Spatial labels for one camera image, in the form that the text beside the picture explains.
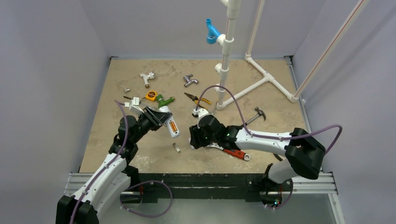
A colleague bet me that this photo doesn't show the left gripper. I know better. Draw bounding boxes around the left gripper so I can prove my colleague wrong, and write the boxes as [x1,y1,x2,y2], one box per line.
[131,106,171,144]

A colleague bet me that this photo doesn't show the white remote control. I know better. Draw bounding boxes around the white remote control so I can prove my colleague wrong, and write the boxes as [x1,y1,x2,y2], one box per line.
[159,106,180,138]

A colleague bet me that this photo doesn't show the orange battery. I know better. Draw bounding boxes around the orange battery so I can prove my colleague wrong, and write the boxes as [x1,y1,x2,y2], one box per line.
[170,121,178,133]

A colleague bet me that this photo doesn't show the white battery cover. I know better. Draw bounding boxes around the white battery cover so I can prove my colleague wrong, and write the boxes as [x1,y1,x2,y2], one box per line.
[188,138,196,150]

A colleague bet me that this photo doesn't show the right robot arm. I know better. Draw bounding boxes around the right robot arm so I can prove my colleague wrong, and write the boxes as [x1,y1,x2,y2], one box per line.
[189,115,325,190]

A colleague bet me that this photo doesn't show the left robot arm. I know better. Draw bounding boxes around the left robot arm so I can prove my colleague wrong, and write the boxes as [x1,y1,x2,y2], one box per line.
[55,107,172,224]

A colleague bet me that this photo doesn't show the green plastic faucet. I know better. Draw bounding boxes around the green plastic faucet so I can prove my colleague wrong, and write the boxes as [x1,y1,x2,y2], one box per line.
[155,94,175,108]

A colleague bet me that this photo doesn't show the yellow tape measure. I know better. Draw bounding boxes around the yellow tape measure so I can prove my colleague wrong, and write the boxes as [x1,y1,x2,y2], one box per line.
[145,91,158,102]

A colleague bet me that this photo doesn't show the red adjustable wrench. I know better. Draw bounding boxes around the red adjustable wrench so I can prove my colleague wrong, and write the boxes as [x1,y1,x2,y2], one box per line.
[205,143,251,161]

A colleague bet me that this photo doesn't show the silver sfp module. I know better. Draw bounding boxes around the silver sfp module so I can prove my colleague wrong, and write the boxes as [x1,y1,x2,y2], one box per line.
[172,143,181,153]

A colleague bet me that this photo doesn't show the yellow long nose pliers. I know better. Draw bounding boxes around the yellow long nose pliers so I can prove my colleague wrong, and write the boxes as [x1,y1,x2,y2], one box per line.
[184,92,212,109]

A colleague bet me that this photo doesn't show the chrome metal faucet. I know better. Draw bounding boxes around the chrome metal faucet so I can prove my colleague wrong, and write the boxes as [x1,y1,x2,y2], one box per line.
[183,74,199,88]

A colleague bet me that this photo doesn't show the blue pipe valve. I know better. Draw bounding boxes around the blue pipe valve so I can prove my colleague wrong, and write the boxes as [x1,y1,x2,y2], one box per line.
[206,18,221,44]

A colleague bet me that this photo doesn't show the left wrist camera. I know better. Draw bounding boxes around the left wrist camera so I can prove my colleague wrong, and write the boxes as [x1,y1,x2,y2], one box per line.
[124,97,144,115]

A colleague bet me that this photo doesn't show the black handled hammer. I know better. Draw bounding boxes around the black handled hammer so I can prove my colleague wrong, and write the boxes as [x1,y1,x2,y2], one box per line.
[241,107,267,126]

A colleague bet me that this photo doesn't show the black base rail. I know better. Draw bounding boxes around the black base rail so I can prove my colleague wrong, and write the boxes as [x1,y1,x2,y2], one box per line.
[109,172,288,205]

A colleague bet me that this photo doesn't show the orange handled cutting pliers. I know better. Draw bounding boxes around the orange handled cutting pliers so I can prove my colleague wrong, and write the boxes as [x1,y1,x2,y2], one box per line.
[273,154,283,161]

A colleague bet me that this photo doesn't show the white pvc pipe frame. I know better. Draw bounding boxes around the white pvc pipe frame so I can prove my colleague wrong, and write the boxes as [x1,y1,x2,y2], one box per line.
[213,0,299,111]

